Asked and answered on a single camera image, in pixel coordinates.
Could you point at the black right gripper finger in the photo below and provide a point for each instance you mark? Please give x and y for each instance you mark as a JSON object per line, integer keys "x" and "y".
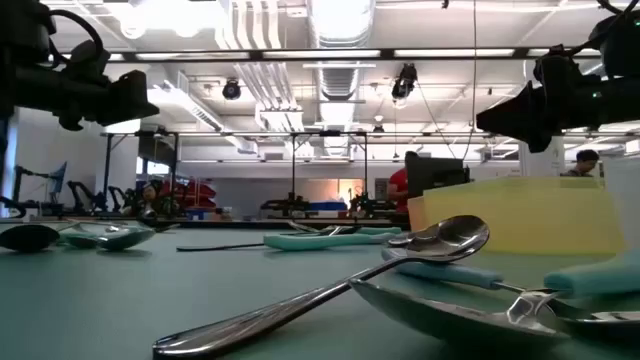
{"x": 510, "y": 115}

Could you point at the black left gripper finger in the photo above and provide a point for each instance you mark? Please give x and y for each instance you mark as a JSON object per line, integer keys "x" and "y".
{"x": 132, "y": 100}

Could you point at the black background robot arm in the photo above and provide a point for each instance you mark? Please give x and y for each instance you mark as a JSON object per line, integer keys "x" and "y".
{"x": 30, "y": 172}
{"x": 365, "y": 205}
{"x": 80, "y": 192}
{"x": 287, "y": 205}
{"x": 122, "y": 197}

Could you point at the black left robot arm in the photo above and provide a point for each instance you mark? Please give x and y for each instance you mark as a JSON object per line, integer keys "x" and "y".
{"x": 20, "y": 50}

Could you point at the person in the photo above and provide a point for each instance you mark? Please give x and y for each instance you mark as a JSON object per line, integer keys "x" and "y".
{"x": 398, "y": 190}
{"x": 149, "y": 192}
{"x": 585, "y": 162}

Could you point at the blue background screen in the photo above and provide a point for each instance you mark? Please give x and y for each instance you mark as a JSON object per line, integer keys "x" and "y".
{"x": 59, "y": 177}

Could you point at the white ceiling light fixture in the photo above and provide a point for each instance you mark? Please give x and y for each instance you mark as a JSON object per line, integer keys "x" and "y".
{"x": 165, "y": 15}

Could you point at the black computer monitor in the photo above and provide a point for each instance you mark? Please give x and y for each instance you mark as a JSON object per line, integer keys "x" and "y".
{"x": 435, "y": 175}

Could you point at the yellow plastic bin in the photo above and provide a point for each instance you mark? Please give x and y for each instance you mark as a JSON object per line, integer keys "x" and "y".
{"x": 525, "y": 215}

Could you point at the red background equipment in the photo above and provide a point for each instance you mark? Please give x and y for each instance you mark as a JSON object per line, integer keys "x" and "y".
{"x": 200, "y": 192}

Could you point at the black overhead light bar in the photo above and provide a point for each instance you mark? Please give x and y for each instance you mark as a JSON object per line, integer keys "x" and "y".
{"x": 256, "y": 54}

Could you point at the green table mat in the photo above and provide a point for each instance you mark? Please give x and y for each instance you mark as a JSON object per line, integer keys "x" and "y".
{"x": 150, "y": 300}

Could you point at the blue storage box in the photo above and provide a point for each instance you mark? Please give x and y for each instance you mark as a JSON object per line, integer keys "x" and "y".
{"x": 327, "y": 205}

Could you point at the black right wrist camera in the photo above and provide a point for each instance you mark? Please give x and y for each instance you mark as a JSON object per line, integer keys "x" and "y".
{"x": 550, "y": 67}

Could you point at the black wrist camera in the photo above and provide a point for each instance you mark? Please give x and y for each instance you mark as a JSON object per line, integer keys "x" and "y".
{"x": 550, "y": 67}
{"x": 90, "y": 57}

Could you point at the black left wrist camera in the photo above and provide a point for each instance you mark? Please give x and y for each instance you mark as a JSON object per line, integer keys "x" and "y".
{"x": 90, "y": 57}

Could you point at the white ceiling vent duct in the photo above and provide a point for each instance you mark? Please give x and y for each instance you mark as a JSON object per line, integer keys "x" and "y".
{"x": 185, "y": 102}

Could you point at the black hanging camera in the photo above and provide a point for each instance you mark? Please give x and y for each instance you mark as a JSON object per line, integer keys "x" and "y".
{"x": 231, "y": 91}
{"x": 404, "y": 82}

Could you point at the black aluminium table frame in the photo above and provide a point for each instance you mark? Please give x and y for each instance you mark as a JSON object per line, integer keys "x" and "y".
{"x": 225, "y": 224}

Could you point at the silver ceiling air duct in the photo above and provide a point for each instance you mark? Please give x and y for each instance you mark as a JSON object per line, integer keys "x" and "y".
{"x": 340, "y": 80}

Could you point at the black background workstation frame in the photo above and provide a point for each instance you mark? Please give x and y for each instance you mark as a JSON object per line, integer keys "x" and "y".
{"x": 293, "y": 170}

